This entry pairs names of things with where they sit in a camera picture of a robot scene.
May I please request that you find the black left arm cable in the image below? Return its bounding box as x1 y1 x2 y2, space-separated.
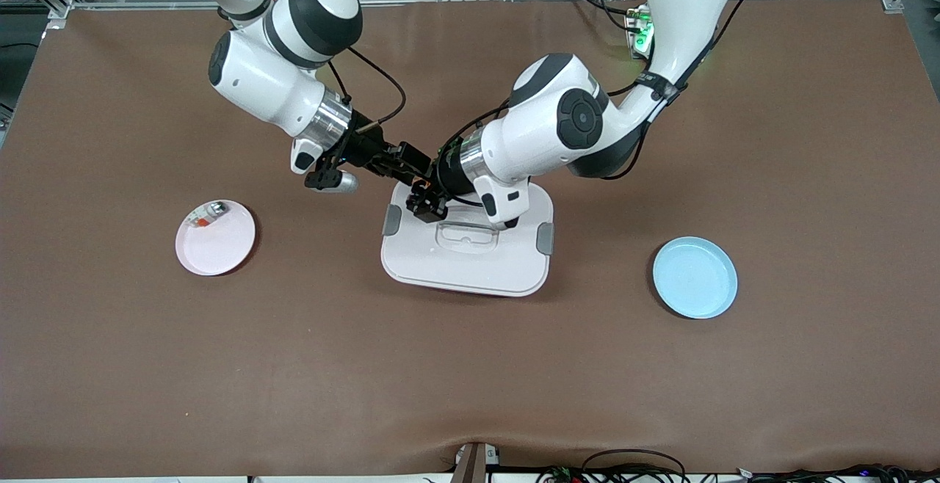
439 0 753 183

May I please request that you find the silver table edge rail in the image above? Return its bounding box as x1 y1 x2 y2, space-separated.
70 0 886 11

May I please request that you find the white lidded storage box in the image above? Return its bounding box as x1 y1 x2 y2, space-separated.
380 178 554 298

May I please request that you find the pink round plate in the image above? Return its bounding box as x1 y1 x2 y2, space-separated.
175 199 257 277

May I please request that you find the light blue round plate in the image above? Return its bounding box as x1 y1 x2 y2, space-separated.
652 236 738 320

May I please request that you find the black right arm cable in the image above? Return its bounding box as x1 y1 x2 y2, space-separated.
327 46 408 133

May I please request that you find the black looped cable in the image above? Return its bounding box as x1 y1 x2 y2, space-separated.
580 448 688 483

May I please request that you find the brown table mat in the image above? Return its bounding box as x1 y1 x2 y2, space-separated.
0 0 940 478

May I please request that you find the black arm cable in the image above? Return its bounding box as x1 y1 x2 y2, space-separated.
327 46 408 133
439 0 753 183

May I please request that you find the black cable on table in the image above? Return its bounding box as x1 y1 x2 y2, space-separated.
563 0 636 32

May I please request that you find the black cable bundle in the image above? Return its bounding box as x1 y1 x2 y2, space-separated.
734 464 940 483

